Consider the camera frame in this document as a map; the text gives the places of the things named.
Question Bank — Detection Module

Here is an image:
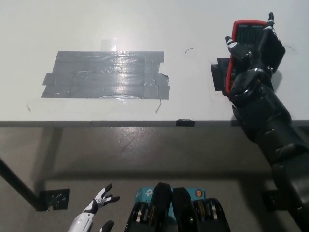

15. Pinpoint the red digital multimeter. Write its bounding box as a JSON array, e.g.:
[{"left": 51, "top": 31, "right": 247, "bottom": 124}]
[{"left": 224, "top": 20, "right": 268, "bottom": 98}]

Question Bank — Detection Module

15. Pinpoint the black diagonal table leg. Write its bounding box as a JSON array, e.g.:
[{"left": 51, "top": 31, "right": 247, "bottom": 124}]
[{"left": 0, "top": 156, "right": 42, "bottom": 212}]

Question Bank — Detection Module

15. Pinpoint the grey duct tape patch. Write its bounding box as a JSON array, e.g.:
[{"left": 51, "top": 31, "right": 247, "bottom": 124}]
[{"left": 40, "top": 50, "right": 170, "bottom": 99}]

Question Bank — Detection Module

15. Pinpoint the black and teal robot torso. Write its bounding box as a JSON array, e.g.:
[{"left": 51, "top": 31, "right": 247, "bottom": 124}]
[{"left": 124, "top": 182, "right": 230, "bottom": 232}]

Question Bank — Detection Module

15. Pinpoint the small black tape piece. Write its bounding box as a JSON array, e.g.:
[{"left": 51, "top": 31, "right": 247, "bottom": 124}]
[{"left": 176, "top": 118, "right": 196, "bottom": 127}]

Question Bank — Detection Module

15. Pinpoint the black right hand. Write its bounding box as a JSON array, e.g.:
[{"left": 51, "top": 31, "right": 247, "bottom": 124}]
[{"left": 225, "top": 11, "right": 287, "bottom": 82}]

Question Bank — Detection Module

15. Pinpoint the white and black left hand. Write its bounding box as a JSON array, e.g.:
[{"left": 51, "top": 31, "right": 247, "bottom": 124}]
[{"left": 65, "top": 183, "right": 121, "bottom": 232}]

